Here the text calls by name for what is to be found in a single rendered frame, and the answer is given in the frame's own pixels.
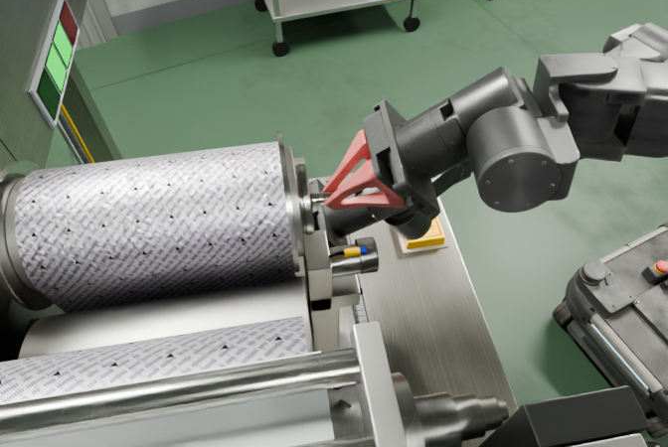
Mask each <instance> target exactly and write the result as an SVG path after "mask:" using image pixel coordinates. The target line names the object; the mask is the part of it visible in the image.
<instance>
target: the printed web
mask: <svg viewBox="0 0 668 447"><path fill-rule="evenodd" d="M15 232H16V240H17V245H18V250H19V254H20V257H21V261H22V263H23V266H24V268H25V271H26V273H27V275H28V277H29V278H30V280H31V282H32V283H33V284H34V286H35V287H36V288H37V289H38V290H39V291H40V292H42V293H43V294H44V295H45V296H46V297H47V298H49V299H50V300H51V301H52V302H53V303H54V304H56V305H57V306H58V307H59V308H60V309H62V310H63V311H64V312H65V313H72V312H77V311H84V310H91V309H98V308H105V307H111V306H118V305H125V304H132V303H139V302H145V301H152V300H159V299H166V298H173V297H179V296H186V295H193V294H200V293H207V292H213V291H220V290H227V289H234V288H241V287H247V286H254V285H260V284H267V283H274V282H280V281H287V280H294V279H296V277H295V270H294V262H293V254H292V247H291V239H290V231H289V224H288V216H287V208H286V201H285V193H284V186H283V179H282V171H281V164H280V156H279V149H278V142H277V141H276V142H268V143H259V144H252V145H243V146H235V147H227V148H218V149H210V150H201V151H193V152H184V153H176V154H168V155H159V156H151V157H142V158H134V159H125V160H117V161H109V162H100V163H92V164H83V165H75V166H67V167H59V168H51V169H42V170H36V171H33V172H31V173H30V174H29V175H28V176H27V177H26V178H25V180H24V181H23V183H22V185H21V187H20V190H19V193H18V197H17V202H16V209H15ZM301 354H307V347H306V340H305V333H304V326H303V320H302V316H298V317H291V318H285V319H278V320H272V321H265V322H259V323H252V324H246V325H240V326H233V327H228V328H221V329H215V330H208V331H202V332H195V333H189V334H182V335H176V336H169V337H163V338H156V339H150V340H144V341H137V342H131V343H124V344H118V345H111V346H105V347H98V348H92V349H85V350H79V351H72V352H66V353H59V354H53V355H47V356H40V357H34V358H27V359H22V360H15V361H9V362H2V363H0V403H1V402H7V401H13V400H20V399H26V398H32V397H38V396H44V395H50V394H56V393H63V392H69V391H75V390H81V389H87V388H93V387H100V386H106V385H112V384H118V383H124V382H130V381H137V380H143V379H149V378H155V377H160V376H166V375H172V374H179V373H190V372H196V371H202V370H208V369H215V368H221V367H227V366H233V365H239V364H245V363H251V362H258V361H264V360H270V359H276V358H282V357H288V356H295V355H301Z"/></svg>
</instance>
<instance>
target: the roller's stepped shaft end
mask: <svg viewBox="0 0 668 447"><path fill-rule="evenodd" d="M414 400H415V403H416V406H417V413H418V417H419V421H420V425H421V430H422V435H423V441H424V447H461V444H462V441H466V440H471V439H477V438H482V437H484V436H485V433H486V431H490V430H496V429H497V428H498V427H499V426H501V425H502V424H503V421H505V420H507V419H508V418H509V411H508V407H507V405H506V403H505V401H504V400H503V399H500V400H497V399H496V398H495V396H494V395H492V394H489V395H484V396H478V397H476V395H475V394H474V393H466V394H462V395H456V396H450V394H449V393H448V392H441V393H435V394H429V395H424V396H418V397H414Z"/></svg>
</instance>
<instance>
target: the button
mask: <svg viewBox="0 0 668 447"><path fill-rule="evenodd" d="M444 240H445V235H444V232H443V229H442V227H441V224H440V221H439V218H438V217H436V218H435V219H434V220H433V221H432V224H431V227H430V229H429V231H428V232H427V234H426V235H424V236H423V237H421V238H419V239H416V240H406V239H404V242H405V246H406V249H412V248H419V247H426V246H432V245H439V244H443V243H444Z"/></svg>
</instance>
